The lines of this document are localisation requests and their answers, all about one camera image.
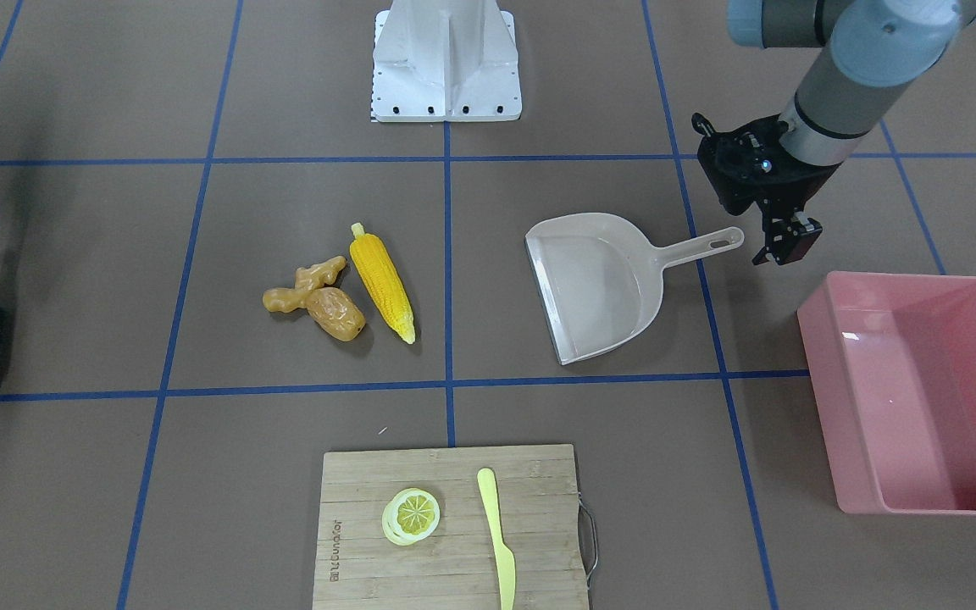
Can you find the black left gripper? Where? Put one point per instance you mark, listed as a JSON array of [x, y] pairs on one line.
[[795, 180]]

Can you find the beige plastic dustpan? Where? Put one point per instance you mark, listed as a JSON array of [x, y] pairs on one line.
[[601, 280]]

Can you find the toy ginger root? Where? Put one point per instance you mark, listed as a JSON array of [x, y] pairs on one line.
[[306, 280]]

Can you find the brown toy potato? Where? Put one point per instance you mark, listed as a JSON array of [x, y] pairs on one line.
[[335, 312]]

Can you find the yellow toy corn cob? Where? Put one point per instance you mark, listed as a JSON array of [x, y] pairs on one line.
[[383, 283]]

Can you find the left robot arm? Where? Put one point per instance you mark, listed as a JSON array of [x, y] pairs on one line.
[[869, 54]]

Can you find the pink plastic bin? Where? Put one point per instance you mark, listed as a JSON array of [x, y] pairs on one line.
[[892, 363]]

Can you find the wooden cutting board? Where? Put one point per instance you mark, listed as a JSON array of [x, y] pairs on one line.
[[356, 567]]

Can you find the yellow plastic knife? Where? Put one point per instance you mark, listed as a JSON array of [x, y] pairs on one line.
[[506, 566]]

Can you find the yellow toy lemon slice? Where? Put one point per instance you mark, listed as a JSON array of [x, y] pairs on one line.
[[411, 516]]

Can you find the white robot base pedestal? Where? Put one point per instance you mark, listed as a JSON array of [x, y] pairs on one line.
[[436, 61]]

